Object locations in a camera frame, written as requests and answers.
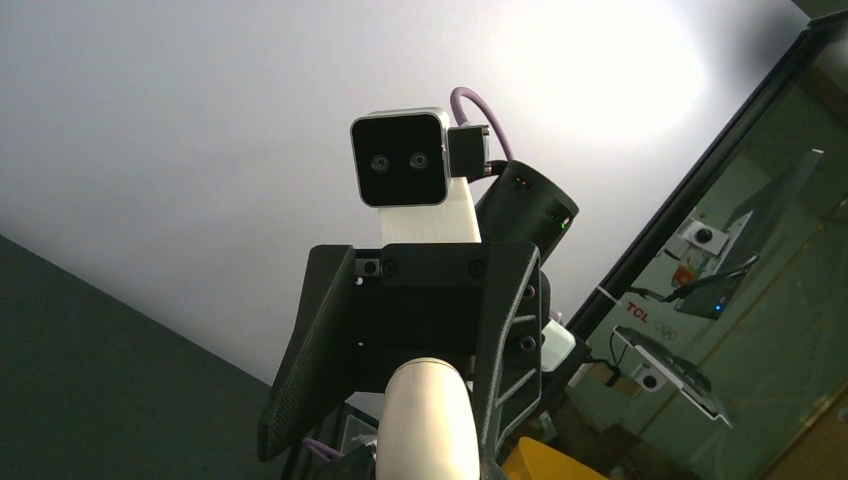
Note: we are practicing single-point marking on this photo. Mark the beige earbud charging case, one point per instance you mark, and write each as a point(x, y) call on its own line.
point(427, 429)

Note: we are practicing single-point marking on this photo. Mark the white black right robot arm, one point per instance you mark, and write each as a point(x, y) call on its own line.
point(521, 205)

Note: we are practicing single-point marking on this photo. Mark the yellow plastic bin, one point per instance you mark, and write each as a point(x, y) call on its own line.
point(533, 460)

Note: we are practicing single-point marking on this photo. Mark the black right frame post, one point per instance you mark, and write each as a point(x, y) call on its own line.
point(787, 71)

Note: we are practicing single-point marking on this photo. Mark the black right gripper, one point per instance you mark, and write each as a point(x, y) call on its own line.
point(475, 305)

